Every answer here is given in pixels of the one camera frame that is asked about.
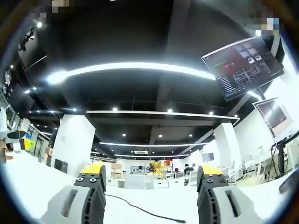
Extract stack of cardboard boxes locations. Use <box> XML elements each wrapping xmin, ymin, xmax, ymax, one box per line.
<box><xmin>111</xmin><ymin>162</ymin><xmax>123</xmax><ymax>179</ymax></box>

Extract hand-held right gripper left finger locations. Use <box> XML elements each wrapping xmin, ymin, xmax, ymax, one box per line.
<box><xmin>39</xmin><ymin>163</ymin><xmax>107</xmax><ymax>224</ymax></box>

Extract black cable bundle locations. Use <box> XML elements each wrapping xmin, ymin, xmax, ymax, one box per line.
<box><xmin>270</xmin><ymin>139</ymin><xmax>290</xmax><ymax>182</ymax></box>

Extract black floor screen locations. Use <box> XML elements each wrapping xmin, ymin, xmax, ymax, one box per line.
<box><xmin>54</xmin><ymin>158</ymin><xmax>69</xmax><ymax>174</ymax></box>

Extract large hanging monitor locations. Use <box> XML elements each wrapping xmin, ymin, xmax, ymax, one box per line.
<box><xmin>200</xmin><ymin>35</ymin><xmax>285</xmax><ymax>103</ymax></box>

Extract long ceiling light strip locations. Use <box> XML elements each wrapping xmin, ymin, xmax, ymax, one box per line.
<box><xmin>46</xmin><ymin>61</ymin><xmax>217</xmax><ymax>85</ymax></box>

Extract black USB data cable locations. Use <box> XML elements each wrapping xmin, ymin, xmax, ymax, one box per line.
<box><xmin>104</xmin><ymin>194</ymin><xmax>188</xmax><ymax>224</ymax></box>

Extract white desk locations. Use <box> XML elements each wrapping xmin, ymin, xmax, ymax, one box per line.
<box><xmin>0</xmin><ymin>151</ymin><xmax>299</xmax><ymax>224</ymax></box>

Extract small desk monitor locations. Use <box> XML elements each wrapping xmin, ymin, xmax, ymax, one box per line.
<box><xmin>252</xmin><ymin>97</ymin><xmax>296</xmax><ymax>143</ymax></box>

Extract yellow frame machine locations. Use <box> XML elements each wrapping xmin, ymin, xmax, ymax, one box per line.
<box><xmin>149</xmin><ymin>160</ymin><xmax>162</xmax><ymax>176</ymax></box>

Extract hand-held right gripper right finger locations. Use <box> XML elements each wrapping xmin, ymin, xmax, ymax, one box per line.
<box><xmin>197</xmin><ymin>164</ymin><xmax>263</xmax><ymax>224</ymax></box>

